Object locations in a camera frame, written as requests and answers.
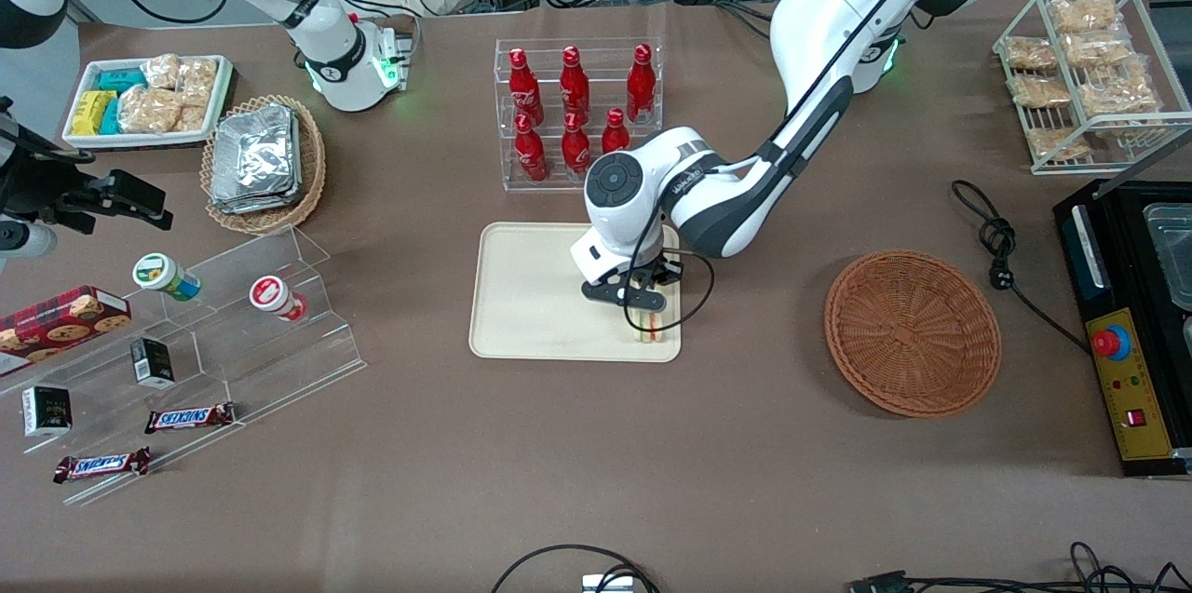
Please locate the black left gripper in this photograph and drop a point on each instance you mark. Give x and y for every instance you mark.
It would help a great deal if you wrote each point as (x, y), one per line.
(665, 271)

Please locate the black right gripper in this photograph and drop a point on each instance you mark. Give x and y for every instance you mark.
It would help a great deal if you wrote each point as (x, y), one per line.
(76, 199)

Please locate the triangular sandwich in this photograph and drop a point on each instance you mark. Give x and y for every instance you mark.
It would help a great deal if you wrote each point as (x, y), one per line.
(651, 335)

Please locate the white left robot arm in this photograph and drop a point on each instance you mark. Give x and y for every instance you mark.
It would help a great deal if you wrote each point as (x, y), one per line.
(838, 16)

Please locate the beige plastic serving tray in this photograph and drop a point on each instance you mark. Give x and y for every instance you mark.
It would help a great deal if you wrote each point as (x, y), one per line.
(531, 295)

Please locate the white rectangular snack tray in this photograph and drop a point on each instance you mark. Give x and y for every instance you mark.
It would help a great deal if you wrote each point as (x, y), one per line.
(79, 81)

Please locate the light woven wicker basket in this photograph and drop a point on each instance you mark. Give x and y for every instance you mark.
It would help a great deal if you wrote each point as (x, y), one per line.
(312, 174)

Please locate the round brown wicker basket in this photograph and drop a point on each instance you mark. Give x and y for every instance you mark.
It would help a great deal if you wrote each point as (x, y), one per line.
(908, 332)

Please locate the green lid snack cup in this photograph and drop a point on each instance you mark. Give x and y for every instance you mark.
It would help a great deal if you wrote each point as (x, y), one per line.
(163, 275)

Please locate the small teal snack pack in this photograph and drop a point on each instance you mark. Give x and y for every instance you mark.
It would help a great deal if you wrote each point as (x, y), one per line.
(111, 118)

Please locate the clear bag of crackers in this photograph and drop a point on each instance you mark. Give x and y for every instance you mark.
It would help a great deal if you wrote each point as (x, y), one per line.
(160, 72)
(197, 81)
(149, 109)
(192, 118)

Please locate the yellow snack pack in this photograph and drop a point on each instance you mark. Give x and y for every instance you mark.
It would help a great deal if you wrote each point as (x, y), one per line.
(91, 112)

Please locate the silver foil packs stack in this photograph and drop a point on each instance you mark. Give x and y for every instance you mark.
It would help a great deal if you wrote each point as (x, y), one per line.
(253, 160)

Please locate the long teal snack pack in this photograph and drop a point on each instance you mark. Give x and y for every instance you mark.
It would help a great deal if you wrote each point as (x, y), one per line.
(121, 80)

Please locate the red cookie box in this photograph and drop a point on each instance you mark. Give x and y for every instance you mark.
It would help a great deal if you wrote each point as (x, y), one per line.
(60, 323)

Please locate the red lid snack cup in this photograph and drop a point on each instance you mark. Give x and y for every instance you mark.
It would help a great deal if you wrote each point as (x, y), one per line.
(275, 297)

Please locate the clear acrylic bottle rack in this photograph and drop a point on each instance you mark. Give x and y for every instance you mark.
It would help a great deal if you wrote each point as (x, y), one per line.
(549, 185)

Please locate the red cola bottle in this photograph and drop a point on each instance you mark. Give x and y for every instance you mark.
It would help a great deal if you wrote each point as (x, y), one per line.
(531, 154)
(641, 86)
(574, 146)
(524, 90)
(615, 132)
(575, 88)

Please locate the clear acrylic stepped display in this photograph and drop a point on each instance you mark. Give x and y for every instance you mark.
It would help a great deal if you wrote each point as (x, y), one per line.
(251, 360)

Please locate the snickers chocolate bar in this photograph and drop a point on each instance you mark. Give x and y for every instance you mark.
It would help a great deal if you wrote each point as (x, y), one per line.
(189, 418)
(102, 465)

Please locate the small black white-edged box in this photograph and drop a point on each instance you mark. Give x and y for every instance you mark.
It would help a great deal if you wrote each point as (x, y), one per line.
(47, 411)

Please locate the small silver device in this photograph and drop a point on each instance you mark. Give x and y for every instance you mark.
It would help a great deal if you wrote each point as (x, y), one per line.
(607, 584)

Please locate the clear bag of rice snacks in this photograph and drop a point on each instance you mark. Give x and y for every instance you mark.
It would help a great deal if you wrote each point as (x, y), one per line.
(1031, 53)
(1040, 91)
(1057, 144)
(1097, 49)
(1117, 98)
(1085, 14)

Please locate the black appliance housing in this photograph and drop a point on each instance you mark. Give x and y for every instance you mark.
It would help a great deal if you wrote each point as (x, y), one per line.
(1117, 239)

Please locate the yellow control panel red button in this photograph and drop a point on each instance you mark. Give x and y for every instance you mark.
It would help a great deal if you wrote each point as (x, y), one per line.
(1131, 407)

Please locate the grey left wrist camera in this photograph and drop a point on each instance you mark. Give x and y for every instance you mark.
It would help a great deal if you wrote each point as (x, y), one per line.
(619, 294)

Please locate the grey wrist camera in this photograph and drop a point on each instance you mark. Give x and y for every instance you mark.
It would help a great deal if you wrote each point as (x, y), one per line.
(26, 239)
(619, 294)

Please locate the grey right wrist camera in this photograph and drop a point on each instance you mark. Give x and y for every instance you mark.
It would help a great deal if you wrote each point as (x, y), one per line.
(26, 239)

